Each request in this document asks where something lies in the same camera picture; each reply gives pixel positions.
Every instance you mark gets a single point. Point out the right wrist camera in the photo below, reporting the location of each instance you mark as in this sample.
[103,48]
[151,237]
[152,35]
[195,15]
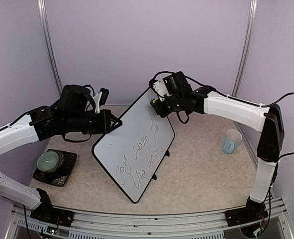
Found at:
[159,89]

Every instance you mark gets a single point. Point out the aluminium front rail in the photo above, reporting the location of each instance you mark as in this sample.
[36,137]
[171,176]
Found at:
[96,225]

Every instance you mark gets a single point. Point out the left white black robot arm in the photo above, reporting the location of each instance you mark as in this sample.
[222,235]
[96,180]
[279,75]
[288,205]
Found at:
[78,109]

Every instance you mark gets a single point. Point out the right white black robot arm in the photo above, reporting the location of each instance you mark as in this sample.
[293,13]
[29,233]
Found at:
[175,95]

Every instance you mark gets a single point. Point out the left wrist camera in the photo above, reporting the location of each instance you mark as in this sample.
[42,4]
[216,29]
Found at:
[100,99]

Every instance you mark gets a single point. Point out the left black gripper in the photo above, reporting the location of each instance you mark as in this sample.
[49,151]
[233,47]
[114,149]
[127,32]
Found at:
[105,126]

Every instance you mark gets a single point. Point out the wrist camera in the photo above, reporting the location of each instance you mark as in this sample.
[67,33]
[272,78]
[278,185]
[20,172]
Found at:
[159,89]
[100,99]

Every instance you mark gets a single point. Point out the aluminium corner post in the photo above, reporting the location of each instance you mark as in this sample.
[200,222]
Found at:
[246,46]
[46,32]

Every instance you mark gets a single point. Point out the whiteboard wire stand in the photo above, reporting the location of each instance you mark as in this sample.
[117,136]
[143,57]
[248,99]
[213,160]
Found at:
[167,154]

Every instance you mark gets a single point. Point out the white whiteboard black frame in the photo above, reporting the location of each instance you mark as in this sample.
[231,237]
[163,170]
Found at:
[132,153]

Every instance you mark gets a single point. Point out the light blue ceramic mug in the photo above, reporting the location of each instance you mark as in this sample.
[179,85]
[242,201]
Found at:
[231,142]

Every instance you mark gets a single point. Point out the left aluminium corner post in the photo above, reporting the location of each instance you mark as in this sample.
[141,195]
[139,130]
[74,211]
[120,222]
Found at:
[46,32]

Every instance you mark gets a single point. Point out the yellow black whiteboard eraser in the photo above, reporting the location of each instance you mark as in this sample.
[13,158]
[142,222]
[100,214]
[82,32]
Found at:
[153,101]

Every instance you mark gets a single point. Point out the right aluminium corner post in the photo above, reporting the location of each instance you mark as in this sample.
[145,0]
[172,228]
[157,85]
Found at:
[246,46]

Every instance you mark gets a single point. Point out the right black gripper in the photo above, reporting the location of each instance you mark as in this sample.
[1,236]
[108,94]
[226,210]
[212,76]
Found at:
[161,111]

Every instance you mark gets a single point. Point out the pale green ceramic bowl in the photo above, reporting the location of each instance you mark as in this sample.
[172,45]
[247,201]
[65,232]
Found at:
[48,162]

